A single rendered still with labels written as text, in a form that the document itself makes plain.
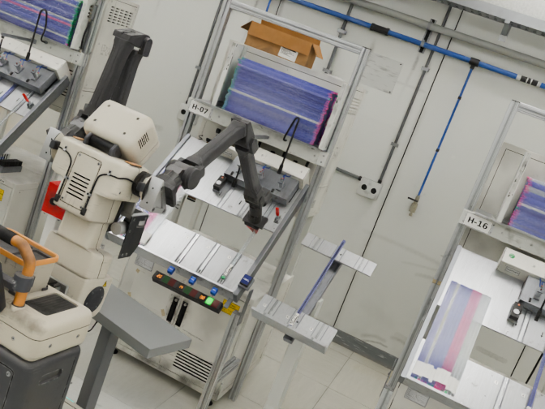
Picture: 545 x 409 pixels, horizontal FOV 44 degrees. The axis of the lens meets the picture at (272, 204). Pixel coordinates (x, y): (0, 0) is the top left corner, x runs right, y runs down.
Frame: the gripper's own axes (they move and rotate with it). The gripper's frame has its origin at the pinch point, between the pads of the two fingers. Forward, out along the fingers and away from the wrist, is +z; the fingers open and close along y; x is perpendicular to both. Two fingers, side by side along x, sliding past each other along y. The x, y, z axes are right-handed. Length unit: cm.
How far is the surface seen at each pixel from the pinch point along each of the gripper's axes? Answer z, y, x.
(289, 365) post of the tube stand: 23, -40, 42
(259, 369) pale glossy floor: 120, -10, 10
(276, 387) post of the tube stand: 32, -38, 50
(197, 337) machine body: 50, 11, 38
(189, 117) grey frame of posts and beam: -7, 61, -42
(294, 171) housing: -7.0, -2.1, -35.7
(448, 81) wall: 42, -39, -194
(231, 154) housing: -3.2, 31.5, -33.2
